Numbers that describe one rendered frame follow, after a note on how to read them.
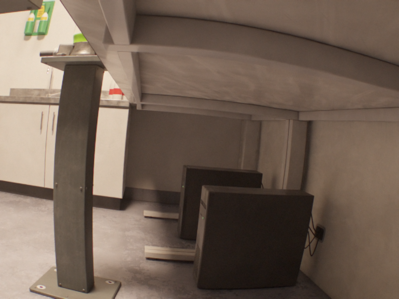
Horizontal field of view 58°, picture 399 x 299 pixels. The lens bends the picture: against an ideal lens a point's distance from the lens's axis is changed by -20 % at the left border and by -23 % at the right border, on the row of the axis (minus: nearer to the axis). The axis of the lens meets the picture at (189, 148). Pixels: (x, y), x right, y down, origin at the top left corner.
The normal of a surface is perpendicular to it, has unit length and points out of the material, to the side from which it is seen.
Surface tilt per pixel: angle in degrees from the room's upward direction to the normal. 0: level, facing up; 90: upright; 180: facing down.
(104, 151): 90
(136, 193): 90
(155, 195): 90
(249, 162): 90
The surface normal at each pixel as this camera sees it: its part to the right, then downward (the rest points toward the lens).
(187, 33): 0.10, 0.06
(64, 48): -0.02, -0.11
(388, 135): -0.99, -0.09
